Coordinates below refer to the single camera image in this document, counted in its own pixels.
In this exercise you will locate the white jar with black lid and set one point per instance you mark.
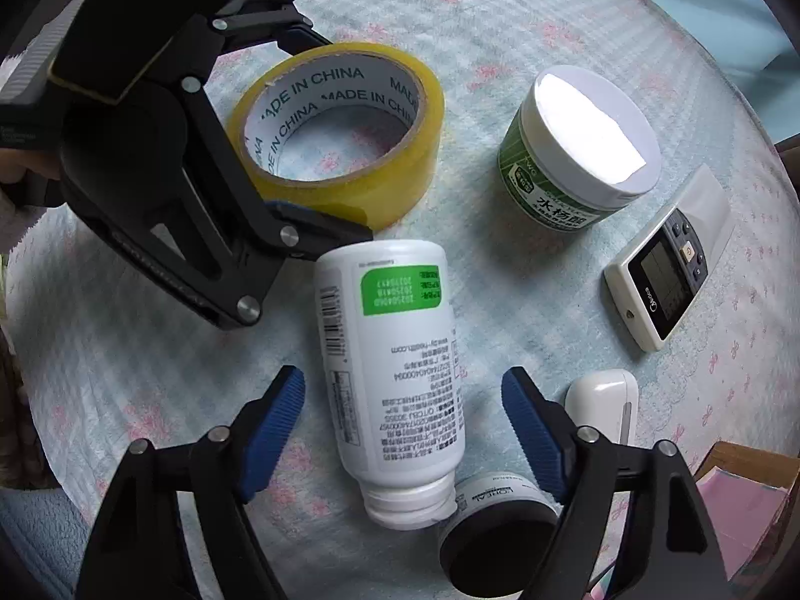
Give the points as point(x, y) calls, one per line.
point(494, 550)

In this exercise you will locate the green jar with white lid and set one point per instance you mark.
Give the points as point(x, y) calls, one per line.
point(587, 131)

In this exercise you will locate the white bottle with green label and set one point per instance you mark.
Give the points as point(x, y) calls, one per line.
point(387, 356)

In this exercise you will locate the yellow tape roll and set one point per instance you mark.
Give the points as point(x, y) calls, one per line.
point(400, 181)

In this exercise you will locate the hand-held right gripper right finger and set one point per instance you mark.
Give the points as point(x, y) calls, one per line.
point(531, 431)

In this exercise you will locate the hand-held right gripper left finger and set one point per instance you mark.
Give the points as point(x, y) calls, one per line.
point(275, 431)

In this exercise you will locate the light blue floral blanket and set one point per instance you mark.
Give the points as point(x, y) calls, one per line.
point(562, 25)

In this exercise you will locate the brown cardboard box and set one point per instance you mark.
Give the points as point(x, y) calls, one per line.
point(750, 512)

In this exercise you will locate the white earbuds case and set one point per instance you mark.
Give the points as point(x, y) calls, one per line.
point(603, 400)

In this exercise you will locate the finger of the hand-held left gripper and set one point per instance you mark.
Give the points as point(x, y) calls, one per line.
point(284, 209)
point(294, 28)

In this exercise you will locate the white remote control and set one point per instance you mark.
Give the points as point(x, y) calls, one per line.
point(656, 281)

